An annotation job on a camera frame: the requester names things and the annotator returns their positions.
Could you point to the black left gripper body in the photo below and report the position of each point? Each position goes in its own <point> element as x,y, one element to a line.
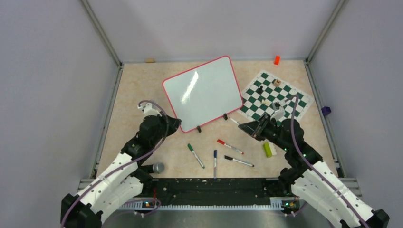
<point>162,130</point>

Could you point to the black chess piece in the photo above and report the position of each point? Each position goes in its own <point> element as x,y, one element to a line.
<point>260,90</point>

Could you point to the green cap whiteboard marker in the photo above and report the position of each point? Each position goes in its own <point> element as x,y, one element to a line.
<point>195,155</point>

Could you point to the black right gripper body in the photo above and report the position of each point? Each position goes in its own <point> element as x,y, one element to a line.
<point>261,132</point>

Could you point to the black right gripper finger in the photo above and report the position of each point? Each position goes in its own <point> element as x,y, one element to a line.
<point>255,123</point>
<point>249,129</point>

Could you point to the black grey microphone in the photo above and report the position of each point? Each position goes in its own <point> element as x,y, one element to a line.
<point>153,168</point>

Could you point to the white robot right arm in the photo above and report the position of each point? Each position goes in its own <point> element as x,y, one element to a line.
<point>310,178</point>

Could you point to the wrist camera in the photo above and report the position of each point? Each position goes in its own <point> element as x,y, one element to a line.
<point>279,110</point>
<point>149,109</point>

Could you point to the black cap whiteboard marker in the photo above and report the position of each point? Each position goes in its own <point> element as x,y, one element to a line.
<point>239,161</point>

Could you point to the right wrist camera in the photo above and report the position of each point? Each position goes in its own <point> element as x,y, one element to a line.
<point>279,110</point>

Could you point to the orange block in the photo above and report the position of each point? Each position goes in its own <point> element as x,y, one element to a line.
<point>277,60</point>

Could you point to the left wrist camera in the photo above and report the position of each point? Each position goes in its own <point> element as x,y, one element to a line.
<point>149,109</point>

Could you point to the blue cap whiteboard marker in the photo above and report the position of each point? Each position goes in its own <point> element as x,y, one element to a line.
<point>215,164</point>

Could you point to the green white chessboard mat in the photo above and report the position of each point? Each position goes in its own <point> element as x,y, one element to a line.
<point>253,109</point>

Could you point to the purple block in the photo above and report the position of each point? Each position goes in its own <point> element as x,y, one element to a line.
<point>326,110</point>

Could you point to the red cap whiteboard marker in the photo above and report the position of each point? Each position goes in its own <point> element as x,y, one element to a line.
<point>229,146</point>

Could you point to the wooden cube on chessboard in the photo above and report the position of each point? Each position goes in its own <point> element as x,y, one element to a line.
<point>277,83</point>

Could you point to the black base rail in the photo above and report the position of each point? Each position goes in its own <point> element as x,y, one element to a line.
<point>215,194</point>

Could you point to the pink framed whiteboard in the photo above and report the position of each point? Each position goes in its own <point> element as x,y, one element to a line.
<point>203,93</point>

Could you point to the green white toy brick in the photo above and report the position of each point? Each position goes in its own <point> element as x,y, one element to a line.
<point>269,149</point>

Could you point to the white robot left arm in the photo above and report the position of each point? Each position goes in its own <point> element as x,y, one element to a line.
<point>122,180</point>

